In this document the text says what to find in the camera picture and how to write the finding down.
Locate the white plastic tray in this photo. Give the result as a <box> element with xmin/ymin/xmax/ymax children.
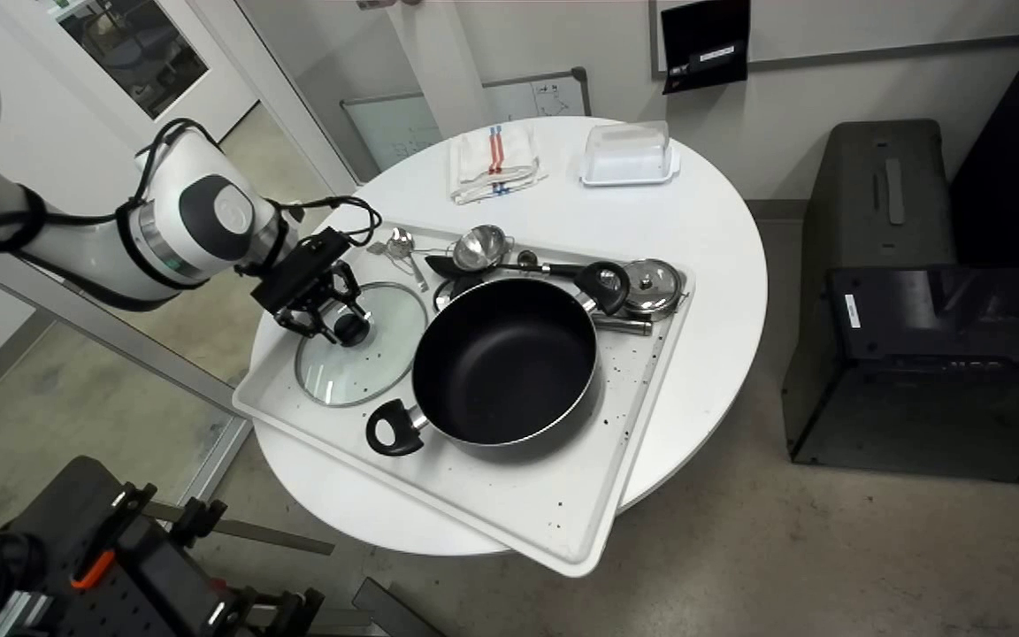
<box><xmin>231</xmin><ymin>218</ymin><xmax>696</xmax><ymax>582</ymax></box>

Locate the black wall sign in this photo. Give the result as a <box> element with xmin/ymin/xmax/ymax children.
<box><xmin>657</xmin><ymin>0</ymin><xmax>753</xmax><ymax>96</ymax></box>

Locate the orange clamp handle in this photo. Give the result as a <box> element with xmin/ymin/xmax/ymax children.
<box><xmin>67</xmin><ymin>544</ymin><xmax>119</xmax><ymax>595</ymax></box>

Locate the aluminium frame beam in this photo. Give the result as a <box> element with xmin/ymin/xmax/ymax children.
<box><xmin>0</xmin><ymin>228</ymin><xmax>253</xmax><ymax>507</ymax></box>

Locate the small leaning whiteboard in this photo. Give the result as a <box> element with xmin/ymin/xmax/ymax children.
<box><xmin>478</xmin><ymin>64</ymin><xmax>593</xmax><ymax>124</ymax></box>

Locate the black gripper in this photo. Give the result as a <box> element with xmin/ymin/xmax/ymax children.
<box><xmin>250</xmin><ymin>228</ymin><xmax>370</xmax><ymax>346</ymax></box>

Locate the black equipment case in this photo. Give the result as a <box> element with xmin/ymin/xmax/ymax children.
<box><xmin>782</xmin><ymin>119</ymin><xmax>1019</xmax><ymax>484</ymax></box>

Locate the black cooking pot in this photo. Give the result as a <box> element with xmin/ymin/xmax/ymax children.
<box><xmin>359</xmin><ymin>253</ymin><xmax>606</xmax><ymax>459</ymax></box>

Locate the small metal spoon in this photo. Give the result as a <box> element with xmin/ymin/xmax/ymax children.
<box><xmin>364</xmin><ymin>222</ymin><xmax>430</xmax><ymax>293</ymax></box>

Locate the wall whiteboard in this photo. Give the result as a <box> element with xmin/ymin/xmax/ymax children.
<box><xmin>647</xmin><ymin>0</ymin><xmax>1019</xmax><ymax>75</ymax></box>

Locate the black tool cart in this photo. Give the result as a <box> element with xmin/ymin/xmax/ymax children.
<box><xmin>0</xmin><ymin>454</ymin><xmax>330</xmax><ymax>637</ymax></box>

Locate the black ring measuring cup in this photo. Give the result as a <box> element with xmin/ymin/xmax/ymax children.
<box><xmin>575</xmin><ymin>260</ymin><xmax>633</xmax><ymax>320</ymax></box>

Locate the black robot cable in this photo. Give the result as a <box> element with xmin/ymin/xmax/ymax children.
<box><xmin>115</xmin><ymin>114</ymin><xmax>387</xmax><ymax>260</ymax></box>

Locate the white door with window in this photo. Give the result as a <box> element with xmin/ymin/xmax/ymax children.
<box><xmin>0</xmin><ymin>0</ymin><xmax>263</xmax><ymax>190</ymax></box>

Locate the clear plastic container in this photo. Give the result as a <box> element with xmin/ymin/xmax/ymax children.
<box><xmin>575</xmin><ymin>119</ymin><xmax>681</xmax><ymax>190</ymax></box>

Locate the leaning glass panel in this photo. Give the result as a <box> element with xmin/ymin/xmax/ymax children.
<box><xmin>338</xmin><ymin>89</ymin><xmax>447</xmax><ymax>174</ymax></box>

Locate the glass lid with black knob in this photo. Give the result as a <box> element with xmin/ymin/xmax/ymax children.
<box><xmin>291</xmin><ymin>280</ymin><xmax>430</xmax><ymax>411</ymax></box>

